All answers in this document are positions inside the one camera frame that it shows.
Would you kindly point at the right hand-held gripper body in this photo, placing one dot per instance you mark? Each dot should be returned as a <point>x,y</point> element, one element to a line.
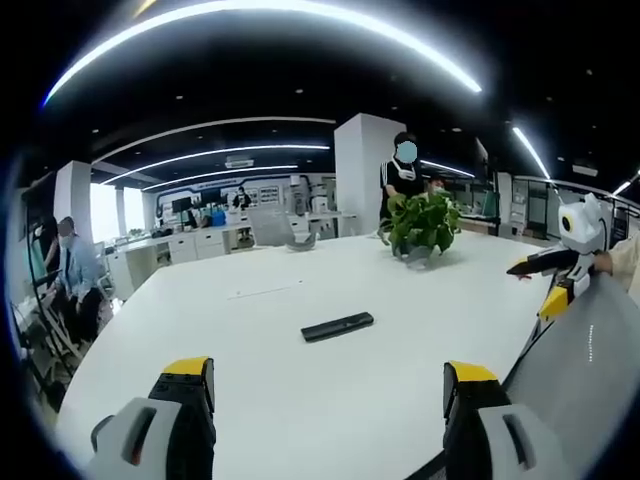
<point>584,232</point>

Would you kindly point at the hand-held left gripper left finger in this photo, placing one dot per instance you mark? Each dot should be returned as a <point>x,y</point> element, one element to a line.
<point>165,425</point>

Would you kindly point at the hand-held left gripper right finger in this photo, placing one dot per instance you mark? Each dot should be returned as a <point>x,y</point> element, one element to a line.
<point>485,425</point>

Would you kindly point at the black remote control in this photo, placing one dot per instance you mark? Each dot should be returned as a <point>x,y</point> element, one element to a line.
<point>337,326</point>

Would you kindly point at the person's right hand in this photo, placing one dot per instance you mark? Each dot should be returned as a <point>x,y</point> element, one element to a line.
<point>602,261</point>

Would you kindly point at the green potted plant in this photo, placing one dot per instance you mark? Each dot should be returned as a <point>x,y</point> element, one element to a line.
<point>425,222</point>

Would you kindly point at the folding chair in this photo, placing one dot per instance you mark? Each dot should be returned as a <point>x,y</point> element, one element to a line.
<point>45,320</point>

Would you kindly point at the white cabinet desk row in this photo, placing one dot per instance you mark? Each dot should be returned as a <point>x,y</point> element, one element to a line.
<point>200,245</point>

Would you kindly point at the white pillar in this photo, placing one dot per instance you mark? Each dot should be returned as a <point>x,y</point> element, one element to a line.
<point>359,175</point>

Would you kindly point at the black monitor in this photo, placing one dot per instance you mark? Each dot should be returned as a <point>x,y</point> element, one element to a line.
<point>181,204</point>

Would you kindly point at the grey office chair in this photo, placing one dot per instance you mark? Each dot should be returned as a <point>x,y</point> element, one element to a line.
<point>285,227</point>

